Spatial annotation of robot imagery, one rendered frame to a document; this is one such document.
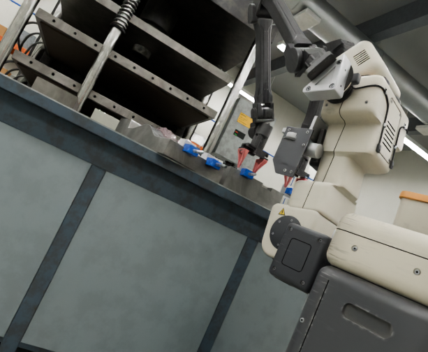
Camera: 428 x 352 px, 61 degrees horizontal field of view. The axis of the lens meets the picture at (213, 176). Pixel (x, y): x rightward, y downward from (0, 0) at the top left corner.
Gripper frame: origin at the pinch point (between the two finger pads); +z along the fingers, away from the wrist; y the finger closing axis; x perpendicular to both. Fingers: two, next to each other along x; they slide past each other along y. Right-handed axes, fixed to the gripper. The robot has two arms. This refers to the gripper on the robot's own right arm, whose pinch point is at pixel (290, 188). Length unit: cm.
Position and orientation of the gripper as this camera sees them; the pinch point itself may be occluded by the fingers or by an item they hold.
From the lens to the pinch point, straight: 169.3
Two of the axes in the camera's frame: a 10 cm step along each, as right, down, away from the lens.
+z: -4.1, 9.0, -1.3
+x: 3.5, 0.2, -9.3
